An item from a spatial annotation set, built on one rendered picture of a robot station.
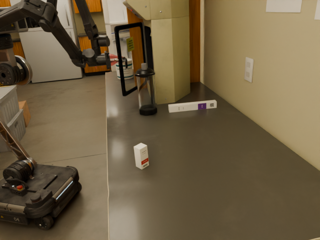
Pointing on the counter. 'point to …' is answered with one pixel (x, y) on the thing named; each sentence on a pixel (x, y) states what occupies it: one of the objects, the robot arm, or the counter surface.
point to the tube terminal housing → (170, 48)
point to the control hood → (139, 7)
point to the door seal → (121, 53)
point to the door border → (119, 51)
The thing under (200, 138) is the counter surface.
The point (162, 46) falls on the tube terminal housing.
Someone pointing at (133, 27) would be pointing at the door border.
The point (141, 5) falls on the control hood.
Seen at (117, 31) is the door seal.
